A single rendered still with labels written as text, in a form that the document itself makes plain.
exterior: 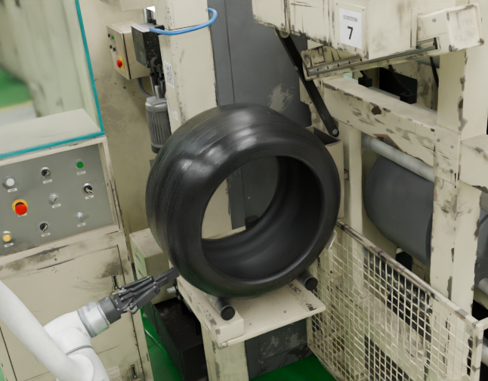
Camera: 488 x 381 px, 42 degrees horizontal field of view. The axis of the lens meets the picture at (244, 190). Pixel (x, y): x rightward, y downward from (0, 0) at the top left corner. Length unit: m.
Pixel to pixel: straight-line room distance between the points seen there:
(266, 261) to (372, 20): 0.92
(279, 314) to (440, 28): 1.00
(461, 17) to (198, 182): 0.74
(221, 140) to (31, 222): 0.95
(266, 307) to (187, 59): 0.81
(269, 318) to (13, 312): 0.80
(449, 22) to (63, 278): 1.63
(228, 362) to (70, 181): 0.90
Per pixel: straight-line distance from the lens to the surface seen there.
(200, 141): 1.71
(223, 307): 1.89
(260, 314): 2.05
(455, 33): 1.51
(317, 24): 1.67
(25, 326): 1.62
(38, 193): 2.37
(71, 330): 1.84
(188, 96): 1.99
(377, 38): 1.50
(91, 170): 2.37
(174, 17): 1.93
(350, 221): 2.40
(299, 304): 2.08
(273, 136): 1.72
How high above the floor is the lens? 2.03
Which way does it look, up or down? 26 degrees down
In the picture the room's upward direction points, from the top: 6 degrees counter-clockwise
